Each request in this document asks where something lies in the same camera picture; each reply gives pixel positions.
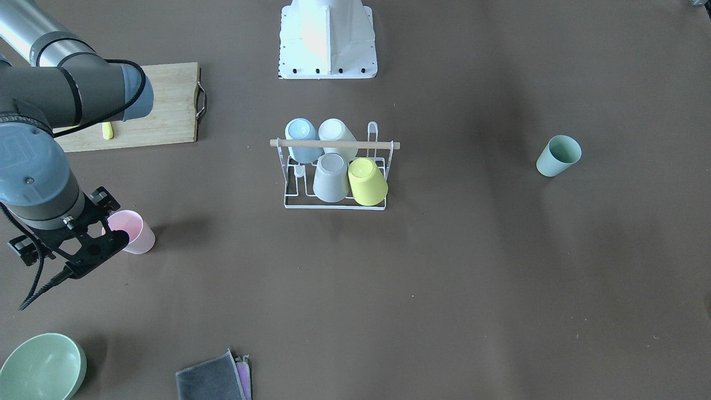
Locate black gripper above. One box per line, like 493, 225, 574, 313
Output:
8, 187, 130, 279

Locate pink plastic cup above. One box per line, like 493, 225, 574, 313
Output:
108, 210, 156, 255

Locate mint green cup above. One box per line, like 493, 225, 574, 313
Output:
536, 135, 582, 177

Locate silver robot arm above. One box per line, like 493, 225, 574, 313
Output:
1, 1, 153, 284

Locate light blue cup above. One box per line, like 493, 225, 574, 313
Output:
284, 117, 323, 164

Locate grey cup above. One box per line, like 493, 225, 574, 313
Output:
313, 153, 349, 203

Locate white cup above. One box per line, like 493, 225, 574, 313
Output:
318, 118, 358, 162

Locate yellow cup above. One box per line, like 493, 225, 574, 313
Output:
348, 157, 388, 207

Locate yellow plastic knife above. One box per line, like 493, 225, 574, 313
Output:
102, 122, 114, 140

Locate green bowl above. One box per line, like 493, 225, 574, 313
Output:
1, 333, 87, 399

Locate wooden cutting board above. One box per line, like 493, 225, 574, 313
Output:
57, 62, 206, 152

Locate grey folded cloth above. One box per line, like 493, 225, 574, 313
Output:
176, 350, 244, 399

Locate purple cloth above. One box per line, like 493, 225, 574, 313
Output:
234, 354, 252, 400

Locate white wire cup holder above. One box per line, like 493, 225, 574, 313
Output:
270, 118, 400, 211

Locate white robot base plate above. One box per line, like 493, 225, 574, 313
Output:
278, 1, 378, 79

